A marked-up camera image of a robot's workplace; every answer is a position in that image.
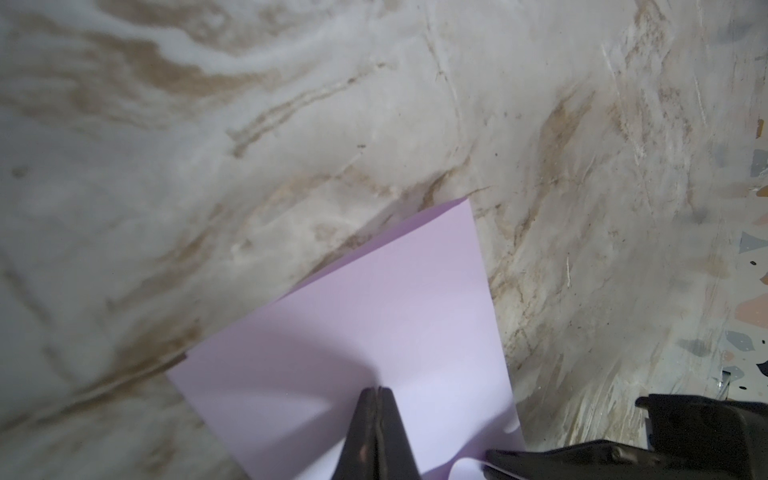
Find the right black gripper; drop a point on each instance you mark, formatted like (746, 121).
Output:
(694, 437)

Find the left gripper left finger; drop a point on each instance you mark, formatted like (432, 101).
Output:
(358, 458)

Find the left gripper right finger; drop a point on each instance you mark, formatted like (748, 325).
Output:
(394, 456)

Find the lilac square paper sheet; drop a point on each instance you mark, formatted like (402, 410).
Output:
(411, 310)

